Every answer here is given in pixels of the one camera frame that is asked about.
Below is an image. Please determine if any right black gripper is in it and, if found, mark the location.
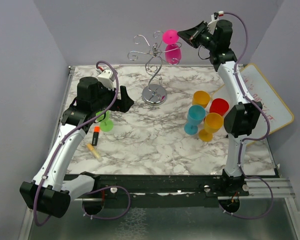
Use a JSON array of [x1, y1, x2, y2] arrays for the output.
[[176, 21, 217, 52]]

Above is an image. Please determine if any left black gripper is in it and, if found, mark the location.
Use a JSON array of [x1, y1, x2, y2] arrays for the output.
[[92, 80, 135, 113]]

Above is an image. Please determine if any pink wine glass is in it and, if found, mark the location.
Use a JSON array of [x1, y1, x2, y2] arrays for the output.
[[162, 29, 182, 65]]

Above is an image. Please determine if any green wine glass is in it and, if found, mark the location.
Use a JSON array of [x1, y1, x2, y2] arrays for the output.
[[95, 110, 114, 132]]

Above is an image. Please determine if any yellow wine glass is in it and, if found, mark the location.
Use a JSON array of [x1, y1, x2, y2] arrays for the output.
[[192, 90, 211, 108]]

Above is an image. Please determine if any blue wine glass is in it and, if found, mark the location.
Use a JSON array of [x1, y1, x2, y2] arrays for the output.
[[184, 105, 206, 135]]

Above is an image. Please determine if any red wine glass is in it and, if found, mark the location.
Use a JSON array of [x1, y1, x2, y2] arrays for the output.
[[209, 98, 230, 117]]

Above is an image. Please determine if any orange wine glass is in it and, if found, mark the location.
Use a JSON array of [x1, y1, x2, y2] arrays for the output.
[[198, 112, 224, 142]]

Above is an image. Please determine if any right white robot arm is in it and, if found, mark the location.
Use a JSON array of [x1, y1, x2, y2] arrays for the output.
[[177, 19, 262, 196]]

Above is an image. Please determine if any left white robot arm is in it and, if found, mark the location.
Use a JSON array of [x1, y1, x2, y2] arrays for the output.
[[19, 77, 134, 218]]

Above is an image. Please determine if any chrome wine glass rack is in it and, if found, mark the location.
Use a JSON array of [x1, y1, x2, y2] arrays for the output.
[[127, 30, 182, 106]]

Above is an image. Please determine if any orange capped marker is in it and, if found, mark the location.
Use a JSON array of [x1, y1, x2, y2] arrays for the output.
[[91, 126, 100, 146]]

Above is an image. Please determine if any beige tube on table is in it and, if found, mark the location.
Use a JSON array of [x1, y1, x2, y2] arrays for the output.
[[86, 143, 103, 162]]

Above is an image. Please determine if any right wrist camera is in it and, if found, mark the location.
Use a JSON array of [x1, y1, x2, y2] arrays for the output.
[[207, 10, 224, 31]]

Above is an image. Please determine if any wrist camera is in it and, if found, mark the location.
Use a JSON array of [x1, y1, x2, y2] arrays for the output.
[[97, 69, 115, 91], [207, 10, 224, 31]]

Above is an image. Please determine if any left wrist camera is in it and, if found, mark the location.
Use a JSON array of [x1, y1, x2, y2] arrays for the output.
[[97, 69, 115, 91]]

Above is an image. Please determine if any aluminium frame rail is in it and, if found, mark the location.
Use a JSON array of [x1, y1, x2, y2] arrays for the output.
[[29, 65, 76, 201]]

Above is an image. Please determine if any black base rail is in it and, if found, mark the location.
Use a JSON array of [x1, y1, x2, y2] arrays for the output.
[[72, 172, 251, 208]]

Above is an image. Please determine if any whiteboard with yellow frame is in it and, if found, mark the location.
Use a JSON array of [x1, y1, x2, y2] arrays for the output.
[[212, 63, 294, 139]]

